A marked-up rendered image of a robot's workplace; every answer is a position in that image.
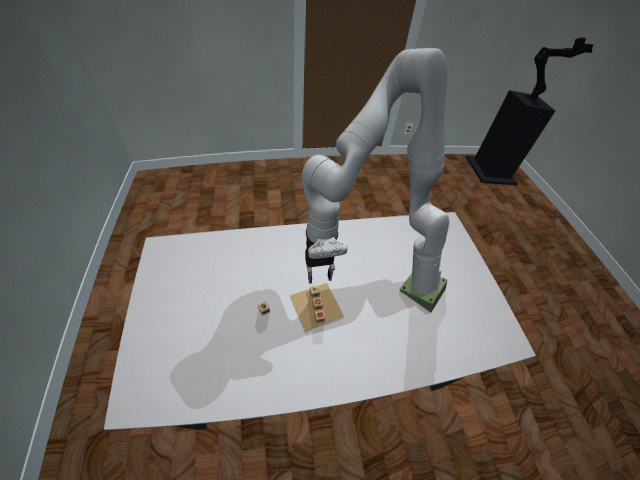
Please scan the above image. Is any tan flat mat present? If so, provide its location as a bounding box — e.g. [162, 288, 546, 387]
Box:
[291, 283, 344, 331]

